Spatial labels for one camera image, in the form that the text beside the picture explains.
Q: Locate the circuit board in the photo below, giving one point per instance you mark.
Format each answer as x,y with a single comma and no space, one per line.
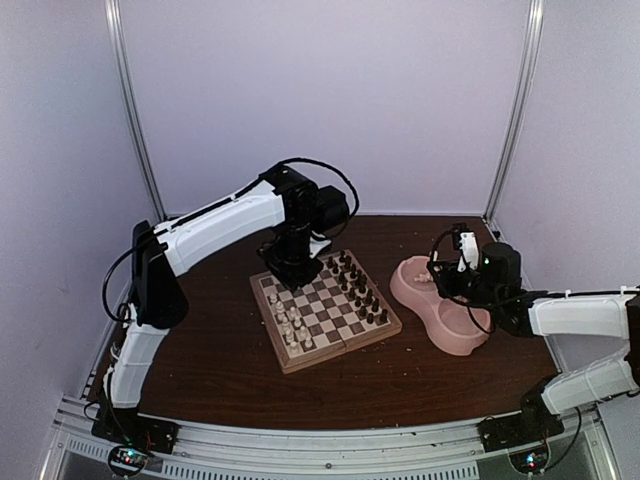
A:
126,461
529,461

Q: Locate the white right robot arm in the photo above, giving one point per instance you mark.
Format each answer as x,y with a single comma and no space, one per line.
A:
612,316

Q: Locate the left aluminium frame post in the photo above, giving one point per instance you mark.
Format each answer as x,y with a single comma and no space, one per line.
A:
118,41

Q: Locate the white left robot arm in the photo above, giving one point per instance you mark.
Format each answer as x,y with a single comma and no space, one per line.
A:
161,253

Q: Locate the right circuit board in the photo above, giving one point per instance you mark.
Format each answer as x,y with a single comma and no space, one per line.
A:
529,461

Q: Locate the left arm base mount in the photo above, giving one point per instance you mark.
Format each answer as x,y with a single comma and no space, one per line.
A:
142,433

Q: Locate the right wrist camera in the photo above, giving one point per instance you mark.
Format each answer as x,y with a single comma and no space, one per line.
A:
464,241

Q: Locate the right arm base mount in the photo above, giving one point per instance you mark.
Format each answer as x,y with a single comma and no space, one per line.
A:
519,429

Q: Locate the aluminium front rail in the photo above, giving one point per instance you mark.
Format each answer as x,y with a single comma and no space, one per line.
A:
440,451

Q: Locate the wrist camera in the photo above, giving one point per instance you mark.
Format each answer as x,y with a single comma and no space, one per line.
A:
464,241
318,245

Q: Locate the pink double pet bowl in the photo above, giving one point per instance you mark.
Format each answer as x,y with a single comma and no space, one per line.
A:
447,324

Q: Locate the aluminium frame post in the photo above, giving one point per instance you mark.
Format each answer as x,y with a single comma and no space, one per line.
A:
118,41
526,73

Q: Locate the right aluminium frame post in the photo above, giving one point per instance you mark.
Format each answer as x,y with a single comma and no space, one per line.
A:
526,73

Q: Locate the dark chess pieces row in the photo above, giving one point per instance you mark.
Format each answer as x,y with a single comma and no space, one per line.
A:
348,297

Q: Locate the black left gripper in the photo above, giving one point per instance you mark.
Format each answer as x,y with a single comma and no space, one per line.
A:
292,279

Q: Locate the wooden chess board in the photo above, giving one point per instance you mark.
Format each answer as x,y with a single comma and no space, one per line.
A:
329,342

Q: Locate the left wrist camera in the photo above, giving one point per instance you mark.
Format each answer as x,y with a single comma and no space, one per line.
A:
318,245

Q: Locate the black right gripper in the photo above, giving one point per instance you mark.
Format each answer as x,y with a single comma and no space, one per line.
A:
446,284

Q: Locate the left circuit board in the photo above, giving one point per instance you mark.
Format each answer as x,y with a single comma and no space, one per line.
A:
126,461

